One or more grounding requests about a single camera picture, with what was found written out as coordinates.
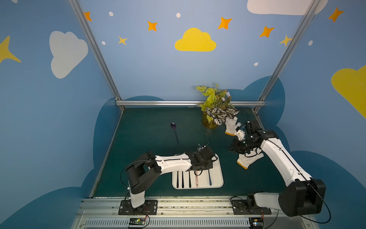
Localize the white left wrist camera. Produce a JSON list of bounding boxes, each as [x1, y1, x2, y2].
[[197, 145, 206, 152]]

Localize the aluminium back frame rail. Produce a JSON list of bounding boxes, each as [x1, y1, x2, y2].
[[115, 100, 266, 107]]

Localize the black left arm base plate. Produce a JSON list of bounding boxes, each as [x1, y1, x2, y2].
[[118, 200, 158, 216]]

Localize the white glove yellow cuff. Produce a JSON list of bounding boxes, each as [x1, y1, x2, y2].
[[225, 116, 242, 136], [237, 148, 264, 169]]

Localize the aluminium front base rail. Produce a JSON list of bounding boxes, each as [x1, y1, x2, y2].
[[71, 196, 318, 229]]

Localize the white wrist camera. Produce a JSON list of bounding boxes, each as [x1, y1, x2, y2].
[[235, 129, 246, 141], [197, 145, 206, 152]]

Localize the white rectangular tray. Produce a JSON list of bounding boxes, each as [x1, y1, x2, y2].
[[172, 154, 224, 190]]

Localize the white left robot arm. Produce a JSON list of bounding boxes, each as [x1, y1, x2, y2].
[[124, 146, 218, 209]]

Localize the glass vase with leafy plant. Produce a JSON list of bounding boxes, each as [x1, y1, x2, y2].
[[196, 84, 239, 129]]

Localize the green circuit board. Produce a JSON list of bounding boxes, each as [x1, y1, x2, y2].
[[128, 218, 146, 227], [249, 218, 264, 229]]

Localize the dark purple spoon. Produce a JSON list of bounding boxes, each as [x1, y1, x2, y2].
[[171, 122, 180, 146]]

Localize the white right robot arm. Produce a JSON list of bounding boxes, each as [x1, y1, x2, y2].
[[226, 118, 326, 217]]

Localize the white glove yellow cuff far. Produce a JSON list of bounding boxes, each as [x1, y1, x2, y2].
[[225, 116, 242, 136]]

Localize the aluminium left frame post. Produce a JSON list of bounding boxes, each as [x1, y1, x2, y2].
[[68, 0, 125, 112]]

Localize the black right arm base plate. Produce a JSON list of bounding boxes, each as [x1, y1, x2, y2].
[[230, 199, 272, 215]]

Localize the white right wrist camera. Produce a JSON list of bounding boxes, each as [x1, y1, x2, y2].
[[235, 129, 246, 141]]

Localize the aluminium right frame post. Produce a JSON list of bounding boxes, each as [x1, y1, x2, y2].
[[253, 0, 321, 114]]

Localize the blue fork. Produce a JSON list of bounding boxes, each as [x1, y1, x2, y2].
[[207, 169, 212, 186]]

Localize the white glove yellow cuff near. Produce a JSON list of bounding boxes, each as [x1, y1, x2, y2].
[[237, 148, 264, 169]]

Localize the left green circuit board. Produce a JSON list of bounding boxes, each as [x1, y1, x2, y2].
[[128, 218, 146, 227]]

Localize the aluminium frame post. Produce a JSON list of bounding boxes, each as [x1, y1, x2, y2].
[[68, 0, 125, 112], [253, 0, 321, 114]]

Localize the right green circuit board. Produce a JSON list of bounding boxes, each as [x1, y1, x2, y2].
[[249, 218, 264, 229]]

